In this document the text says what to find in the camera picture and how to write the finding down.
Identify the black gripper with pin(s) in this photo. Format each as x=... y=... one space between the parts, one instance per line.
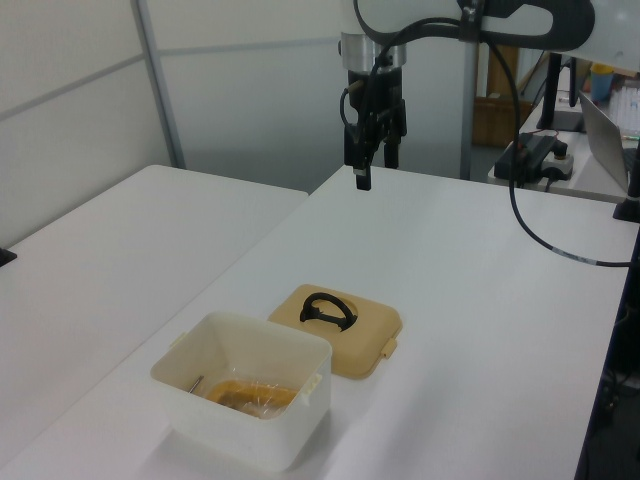
x=385 y=90

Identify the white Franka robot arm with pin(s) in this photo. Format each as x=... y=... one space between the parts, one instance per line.
x=400 y=10

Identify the white plastic tool case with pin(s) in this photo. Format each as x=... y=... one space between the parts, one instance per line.
x=240 y=440

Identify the brown wooden cabinet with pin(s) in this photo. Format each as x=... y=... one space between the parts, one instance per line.
x=492 y=125

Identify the black power box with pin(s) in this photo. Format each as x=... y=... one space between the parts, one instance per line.
x=530 y=150

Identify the black monitor stand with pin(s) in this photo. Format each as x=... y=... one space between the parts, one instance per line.
x=550 y=90

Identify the grey emergency stop button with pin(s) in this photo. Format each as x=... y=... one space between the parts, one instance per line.
x=560 y=162

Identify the white background desk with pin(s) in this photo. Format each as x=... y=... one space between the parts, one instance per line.
x=585 y=192

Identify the silver laptop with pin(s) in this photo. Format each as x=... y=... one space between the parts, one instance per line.
x=602 y=135

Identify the blue cup with yellow lid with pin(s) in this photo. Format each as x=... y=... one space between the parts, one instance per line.
x=601 y=87

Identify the clear plastic bag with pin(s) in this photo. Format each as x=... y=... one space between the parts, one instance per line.
x=245 y=375

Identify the yellow C-clamp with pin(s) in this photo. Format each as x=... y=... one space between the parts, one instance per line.
x=225 y=392

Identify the grey partition post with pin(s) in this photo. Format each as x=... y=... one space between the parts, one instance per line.
x=466 y=110

